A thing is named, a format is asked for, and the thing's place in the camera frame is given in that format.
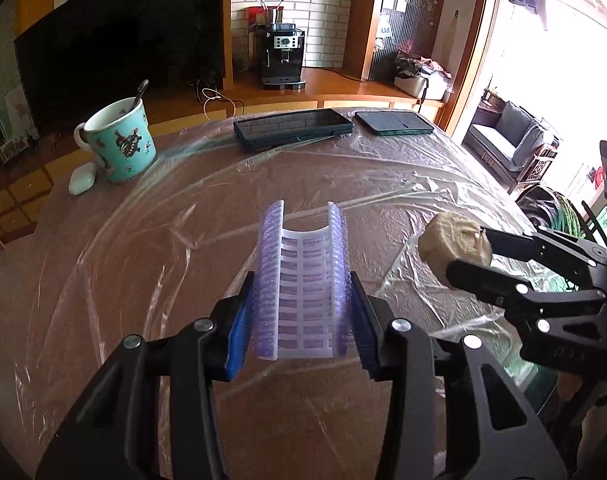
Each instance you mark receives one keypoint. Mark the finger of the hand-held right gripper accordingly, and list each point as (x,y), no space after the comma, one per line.
(498,282)
(533,247)

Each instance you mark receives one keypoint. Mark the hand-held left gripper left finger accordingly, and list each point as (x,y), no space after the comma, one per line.
(238,335)

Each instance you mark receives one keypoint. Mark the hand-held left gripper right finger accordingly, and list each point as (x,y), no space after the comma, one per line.
(364,335)

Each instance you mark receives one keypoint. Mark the beige paper ball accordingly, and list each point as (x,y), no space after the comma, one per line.
(451,242)

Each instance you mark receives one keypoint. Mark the grey sofa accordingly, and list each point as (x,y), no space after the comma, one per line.
(508,142)

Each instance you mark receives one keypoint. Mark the dark green smartphone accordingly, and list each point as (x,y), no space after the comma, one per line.
(393,122)

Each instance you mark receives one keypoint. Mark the white basket with bag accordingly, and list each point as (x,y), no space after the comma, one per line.
(423,80)

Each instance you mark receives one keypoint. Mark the large dark tablet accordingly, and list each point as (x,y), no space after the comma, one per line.
(293,127)

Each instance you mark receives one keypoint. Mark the teal patterned mug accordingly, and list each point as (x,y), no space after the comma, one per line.
(126,147)

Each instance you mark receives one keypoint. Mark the white earbuds case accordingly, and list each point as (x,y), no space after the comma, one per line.
(81,178)

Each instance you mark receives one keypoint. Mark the metal spoon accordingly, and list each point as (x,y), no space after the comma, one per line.
(141,92)

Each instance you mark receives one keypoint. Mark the black coffee machine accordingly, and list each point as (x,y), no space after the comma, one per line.
(282,57)

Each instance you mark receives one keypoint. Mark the black television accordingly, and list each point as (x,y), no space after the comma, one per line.
(118,45)

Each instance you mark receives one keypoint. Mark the utensil holder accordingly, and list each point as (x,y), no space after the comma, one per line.
(269,12)

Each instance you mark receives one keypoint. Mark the leaning picture frame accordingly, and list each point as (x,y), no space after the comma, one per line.
(15,120)

